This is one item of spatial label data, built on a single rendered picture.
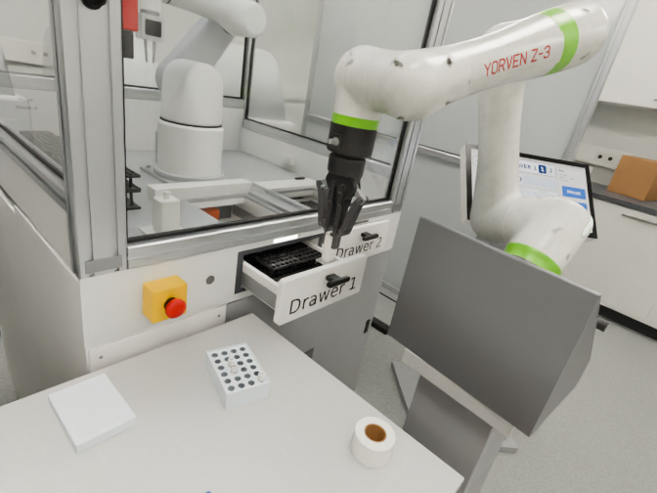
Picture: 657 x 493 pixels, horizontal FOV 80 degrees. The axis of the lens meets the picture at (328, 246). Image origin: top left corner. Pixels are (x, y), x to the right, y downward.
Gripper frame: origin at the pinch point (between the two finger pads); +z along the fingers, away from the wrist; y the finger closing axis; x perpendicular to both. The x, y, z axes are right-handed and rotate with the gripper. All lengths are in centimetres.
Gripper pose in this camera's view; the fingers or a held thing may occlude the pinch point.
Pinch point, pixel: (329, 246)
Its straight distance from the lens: 86.8
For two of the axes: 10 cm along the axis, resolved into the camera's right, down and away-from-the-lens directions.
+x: 6.7, -1.7, 7.2
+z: -1.8, 9.1, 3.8
